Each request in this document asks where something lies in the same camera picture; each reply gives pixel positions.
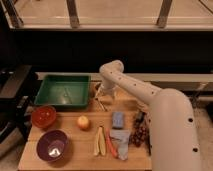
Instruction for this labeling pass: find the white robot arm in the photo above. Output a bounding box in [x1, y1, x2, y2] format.
[99, 60, 202, 171]

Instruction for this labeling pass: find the red bowl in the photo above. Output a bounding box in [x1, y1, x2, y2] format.
[31, 106, 56, 129]

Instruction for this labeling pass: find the purple bowl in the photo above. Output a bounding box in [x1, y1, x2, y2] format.
[36, 130, 69, 162]

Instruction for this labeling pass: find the blue sponge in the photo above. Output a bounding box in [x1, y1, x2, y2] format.
[112, 112, 124, 129]

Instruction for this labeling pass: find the yellow apple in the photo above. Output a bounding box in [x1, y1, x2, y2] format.
[77, 116, 90, 130]

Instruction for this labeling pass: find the grey blue cloth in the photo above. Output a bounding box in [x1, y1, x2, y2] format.
[110, 130, 130, 160]

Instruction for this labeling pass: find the green plastic tray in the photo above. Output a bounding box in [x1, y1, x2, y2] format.
[34, 75, 91, 108]

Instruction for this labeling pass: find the orange carrot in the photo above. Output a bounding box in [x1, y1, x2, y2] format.
[106, 131, 118, 158]

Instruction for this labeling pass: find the bunch of red grapes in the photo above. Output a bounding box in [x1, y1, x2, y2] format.
[130, 119, 148, 147]

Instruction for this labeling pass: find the black chair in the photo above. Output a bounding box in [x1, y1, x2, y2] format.
[0, 65, 37, 144]

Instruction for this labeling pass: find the black handled knife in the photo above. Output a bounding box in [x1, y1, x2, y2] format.
[135, 111, 151, 154]

